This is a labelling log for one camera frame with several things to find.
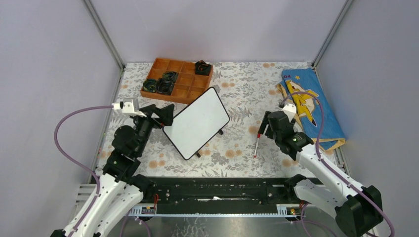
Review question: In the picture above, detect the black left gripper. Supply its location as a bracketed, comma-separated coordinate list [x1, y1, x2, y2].
[134, 104, 175, 157]

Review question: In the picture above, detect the small black-framed whiteboard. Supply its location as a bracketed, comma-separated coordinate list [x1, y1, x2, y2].
[163, 87, 230, 160]

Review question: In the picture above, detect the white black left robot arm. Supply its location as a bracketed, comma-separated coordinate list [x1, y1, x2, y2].
[51, 102, 174, 237]

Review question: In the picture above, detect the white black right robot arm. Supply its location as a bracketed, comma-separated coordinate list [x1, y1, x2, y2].
[259, 111, 384, 237]

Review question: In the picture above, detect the black tape roll lower middle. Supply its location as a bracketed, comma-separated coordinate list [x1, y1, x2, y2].
[156, 78, 175, 95]

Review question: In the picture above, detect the black tape roll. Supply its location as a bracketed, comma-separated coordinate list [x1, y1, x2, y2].
[162, 71, 178, 83]
[195, 60, 212, 76]
[142, 79, 158, 93]
[156, 78, 175, 95]

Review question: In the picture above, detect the black tape roll left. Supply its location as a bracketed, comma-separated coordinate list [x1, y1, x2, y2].
[142, 79, 158, 93]

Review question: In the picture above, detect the floral patterned table mat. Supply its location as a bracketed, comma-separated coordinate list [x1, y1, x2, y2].
[95, 62, 339, 179]

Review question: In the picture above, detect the black tape roll upper middle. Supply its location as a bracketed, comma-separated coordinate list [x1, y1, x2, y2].
[162, 71, 178, 83]

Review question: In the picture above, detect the blue yellow cartoon cloth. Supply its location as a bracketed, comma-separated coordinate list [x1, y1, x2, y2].
[277, 68, 346, 151]

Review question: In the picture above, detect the orange compartment tray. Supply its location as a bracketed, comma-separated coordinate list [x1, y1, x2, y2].
[140, 58, 213, 104]

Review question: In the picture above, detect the black tape roll top right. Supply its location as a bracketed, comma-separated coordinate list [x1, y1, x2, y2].
[195, 60, 212, 76]

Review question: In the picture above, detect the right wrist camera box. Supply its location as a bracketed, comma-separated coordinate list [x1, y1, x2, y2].
[280, 103, 297, 122]

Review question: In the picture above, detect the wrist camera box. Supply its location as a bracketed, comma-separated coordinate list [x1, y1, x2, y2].
[112, 97, 146, 118]
[280, 103, 297, 122]

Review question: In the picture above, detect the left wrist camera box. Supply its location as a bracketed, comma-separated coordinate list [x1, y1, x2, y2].
[112, 97, 146, 118]

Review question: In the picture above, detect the left aluminium frame post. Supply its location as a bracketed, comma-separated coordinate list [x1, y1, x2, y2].
[82, 0, 126, 70]

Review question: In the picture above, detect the aluminium frame post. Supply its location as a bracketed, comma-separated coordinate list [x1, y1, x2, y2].
[311, 0, 354, 68]
[82, 0, 126, 70]

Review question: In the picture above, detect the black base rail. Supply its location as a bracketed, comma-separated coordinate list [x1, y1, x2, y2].
[90, 176, 328, 217]

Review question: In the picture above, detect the right aluminium frame post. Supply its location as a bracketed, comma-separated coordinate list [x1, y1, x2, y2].
[311, 0, 354, 68]

